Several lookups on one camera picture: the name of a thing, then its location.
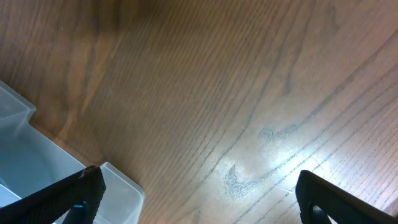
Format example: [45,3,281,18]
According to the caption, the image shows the clear plastic storage bin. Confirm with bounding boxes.
[1,83,144,224]

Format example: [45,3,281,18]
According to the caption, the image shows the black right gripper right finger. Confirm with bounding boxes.
[295,170,397,224]

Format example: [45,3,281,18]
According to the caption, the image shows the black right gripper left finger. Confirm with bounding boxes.
[1,166,106,224]

